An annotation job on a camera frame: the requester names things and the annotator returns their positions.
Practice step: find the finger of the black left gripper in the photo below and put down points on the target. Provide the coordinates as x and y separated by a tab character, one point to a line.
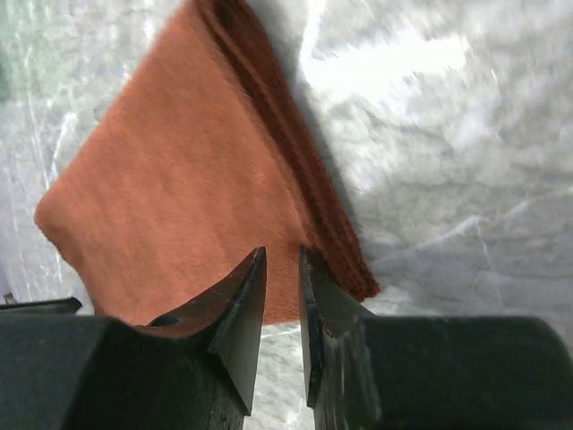
69	305

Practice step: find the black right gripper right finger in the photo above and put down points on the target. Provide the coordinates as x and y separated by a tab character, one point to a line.
364	371

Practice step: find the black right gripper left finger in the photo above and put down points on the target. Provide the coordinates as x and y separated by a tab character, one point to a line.
191	368

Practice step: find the brown towel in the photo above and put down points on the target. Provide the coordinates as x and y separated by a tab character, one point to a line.
203	157

